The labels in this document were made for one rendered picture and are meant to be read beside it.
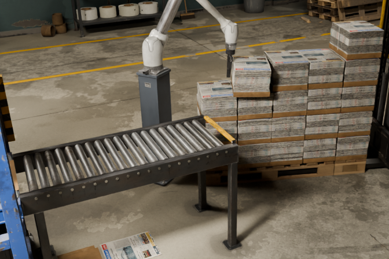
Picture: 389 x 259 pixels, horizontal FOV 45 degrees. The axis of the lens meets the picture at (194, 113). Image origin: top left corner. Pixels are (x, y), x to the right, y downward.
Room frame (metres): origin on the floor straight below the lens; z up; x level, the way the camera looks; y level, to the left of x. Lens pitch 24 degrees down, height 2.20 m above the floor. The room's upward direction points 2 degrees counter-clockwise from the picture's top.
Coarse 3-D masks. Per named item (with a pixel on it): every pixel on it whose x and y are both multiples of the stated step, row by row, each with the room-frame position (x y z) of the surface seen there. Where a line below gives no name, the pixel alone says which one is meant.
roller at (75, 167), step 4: (68, 148) 2.67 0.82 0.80; (68, 152) 2.62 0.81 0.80; (72, 152) 2.63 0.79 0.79; (68, 156) 2.58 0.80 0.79; (72, 156) 2.56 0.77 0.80; (68, 160) 2.55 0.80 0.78; (72, 160) 2.51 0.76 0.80; (76, 160) 2.53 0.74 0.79; (72, 164) 2.47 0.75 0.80; (76, 164) 2.46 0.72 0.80; (72, 168) 2.43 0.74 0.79; (76, 168) 2.41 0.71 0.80; (76, 172) 2.37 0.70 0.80; (80, 172) 2.37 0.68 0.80; (76, 176) 2.33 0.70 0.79; (80, 176) 2.32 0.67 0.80
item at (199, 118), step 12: (180, 120) 3.05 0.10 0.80; (192, 120) 3.06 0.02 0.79; (204, 120) 3.10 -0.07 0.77; (120, 132) 2.88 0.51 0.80; (132, 132) 2.88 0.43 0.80; (168, 132) 2.98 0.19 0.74; (60, 144) 2.73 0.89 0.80; (72, 144) 2.73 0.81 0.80; (84, 144) 2.75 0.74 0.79; (24, 168) 2.59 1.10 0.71
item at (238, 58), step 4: (232, 56) 3.74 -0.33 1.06; (236, 56) 3.73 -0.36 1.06; (240, 56) 3.72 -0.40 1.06; (244, 56) 3.72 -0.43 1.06; (248, 56) 3.72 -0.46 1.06; (252, 56) 3.72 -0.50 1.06; (256, 56) 3.72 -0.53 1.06; (260, 56) 3.72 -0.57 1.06; (264, 56) 3.72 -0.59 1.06; (236, 60) 3.62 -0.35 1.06; (240, 60) 3.62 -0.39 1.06; (260, 60) 3.61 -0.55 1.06; (264, 60) 3.61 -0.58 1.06; (232, 64) 3.69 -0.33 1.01; (232, 68) 3.65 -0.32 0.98; (232, 72) 3.61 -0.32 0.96
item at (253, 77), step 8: (240, 64) 3.51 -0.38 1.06; (248, 64) 3.50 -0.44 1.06; (256, 64) 3.50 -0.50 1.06; (264, 64) 3.49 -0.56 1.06; (240, 72) 3.38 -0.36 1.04; (248, 72) 3.37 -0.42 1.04; (256, 72) 3.37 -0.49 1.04; (264, 72) 3.37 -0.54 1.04; (232, 80) 3.54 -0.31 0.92; (240, 80) 3.38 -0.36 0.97; (248, 80) 3.38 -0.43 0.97; (256, 80) 3.38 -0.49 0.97; (264, 80) 3.38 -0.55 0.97; (240, 88) 3.39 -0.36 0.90; (248, 88) 3.39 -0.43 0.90; (256, 88) 3.38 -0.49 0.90; (264, 88) 3.38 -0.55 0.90
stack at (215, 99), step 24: (216, 96) 3.43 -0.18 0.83; (288, 96) 3.49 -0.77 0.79; (312, 96) 3.51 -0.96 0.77; (336, 96) 3.53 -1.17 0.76; (240, 120) 3.46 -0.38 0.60; (264, 120) 3.46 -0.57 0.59; (288, 120) 3.49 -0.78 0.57; (312, 120) 3.51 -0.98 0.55; (336, 120) 3.53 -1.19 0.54; (264, 144) 3.46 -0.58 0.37; (288, 144) 3.49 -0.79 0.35; (312, 144) 3.51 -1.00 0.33; (264, 168) 3.47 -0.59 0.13; (288, 168) 3.49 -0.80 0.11
